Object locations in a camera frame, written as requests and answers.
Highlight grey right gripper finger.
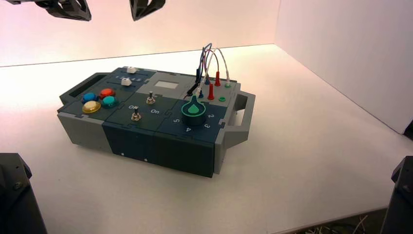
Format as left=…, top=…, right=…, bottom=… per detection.
left=129, top=0, right=147, bottom=22
left=142, top=0, right=166, bottom=18

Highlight blue jumper wire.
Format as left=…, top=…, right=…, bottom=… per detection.
left=195, top=42, right=214, bottom=99

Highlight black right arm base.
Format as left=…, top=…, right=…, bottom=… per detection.
left=380, top=156, right=413, bottom=234

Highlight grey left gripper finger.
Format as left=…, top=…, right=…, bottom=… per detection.
left=35, top=0, right=78, bottom=21
left=61, top=0, right=92, bottom=22

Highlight red jumper wire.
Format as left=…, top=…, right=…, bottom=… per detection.
left=203, top=48, right=222, bottom=101

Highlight thin white cable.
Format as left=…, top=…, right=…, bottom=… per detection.
left=355, top=215, right=370, bottom=232

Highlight yellow push button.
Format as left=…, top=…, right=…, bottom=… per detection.
left=82, top=100, right=102, bottom=114

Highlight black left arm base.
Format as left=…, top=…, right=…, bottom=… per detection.
left=0, top=153, right=48, bottom=234

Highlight green push button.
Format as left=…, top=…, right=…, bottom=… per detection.
left=102, top=96, right=119, bottom=109

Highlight green rotary knob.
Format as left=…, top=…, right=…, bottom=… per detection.
left=180, top=95, right=207, bottom=127

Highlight blue push button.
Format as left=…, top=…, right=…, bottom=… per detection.
left=81, top=93, right=99, bottom=104

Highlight blue grey control box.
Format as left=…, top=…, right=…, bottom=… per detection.
left=57, top=66, right=257, bottom=178

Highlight black jumper wire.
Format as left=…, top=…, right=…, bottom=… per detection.
left=183, top=48, right=207, bottom=99

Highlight white jumper wire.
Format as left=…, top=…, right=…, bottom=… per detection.
left=193, top=47, right=232, bottom=98

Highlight red push button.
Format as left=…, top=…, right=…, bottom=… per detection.
left=98, top=88, right=116, bottom=100

